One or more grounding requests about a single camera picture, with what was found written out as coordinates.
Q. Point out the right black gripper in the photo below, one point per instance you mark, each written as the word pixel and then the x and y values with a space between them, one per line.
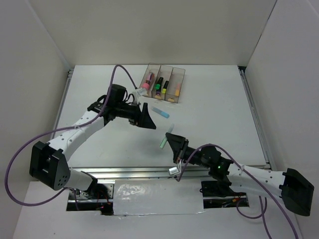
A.
pixel 179 145

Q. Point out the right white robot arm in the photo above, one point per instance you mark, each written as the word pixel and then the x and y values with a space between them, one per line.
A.
pixel 289 187

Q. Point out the clear green highlighter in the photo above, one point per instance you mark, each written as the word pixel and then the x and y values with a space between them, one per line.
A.
pixel 164 141

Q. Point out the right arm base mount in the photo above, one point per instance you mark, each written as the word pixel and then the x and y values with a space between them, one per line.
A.
pixel 215 195

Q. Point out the pink cap pen bundle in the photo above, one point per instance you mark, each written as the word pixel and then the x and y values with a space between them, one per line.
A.
pixel 148 81

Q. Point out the white foil cover plate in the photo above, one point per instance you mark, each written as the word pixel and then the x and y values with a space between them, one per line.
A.
pixel 157 197

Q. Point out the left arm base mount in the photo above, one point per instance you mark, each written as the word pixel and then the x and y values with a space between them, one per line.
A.
pixel 100 200

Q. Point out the clear left organizer bin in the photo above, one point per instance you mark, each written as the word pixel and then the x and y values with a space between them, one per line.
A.
pixel 155 68

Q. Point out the clear middle organizer bin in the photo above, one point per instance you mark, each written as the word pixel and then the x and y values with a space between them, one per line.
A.
pixel 165 72

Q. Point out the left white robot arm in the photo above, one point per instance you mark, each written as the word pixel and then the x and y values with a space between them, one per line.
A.
pixel 49 161

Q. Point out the black yellow highlighter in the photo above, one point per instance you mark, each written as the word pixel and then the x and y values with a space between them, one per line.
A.
pixel 164 89

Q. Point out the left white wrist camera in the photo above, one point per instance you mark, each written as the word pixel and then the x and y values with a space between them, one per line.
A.
pixel 139 92

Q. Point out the black green highlighter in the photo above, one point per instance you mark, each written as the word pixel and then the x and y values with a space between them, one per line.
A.
pixel 158 84

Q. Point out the clear right organizer bin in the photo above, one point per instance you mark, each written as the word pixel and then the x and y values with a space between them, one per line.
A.
pixel 177 76

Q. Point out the aluminium front rail frame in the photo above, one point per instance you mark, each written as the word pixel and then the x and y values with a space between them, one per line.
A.
pixel 140 173

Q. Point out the clear organizer bin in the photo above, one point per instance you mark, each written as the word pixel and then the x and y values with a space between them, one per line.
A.
pixel 155 68
pixel 177 76
pixel 165 72

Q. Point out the clear blue highlighter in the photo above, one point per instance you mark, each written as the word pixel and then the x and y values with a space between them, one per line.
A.
pixel 160 112

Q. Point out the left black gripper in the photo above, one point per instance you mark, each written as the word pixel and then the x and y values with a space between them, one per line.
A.
pixel 142 119

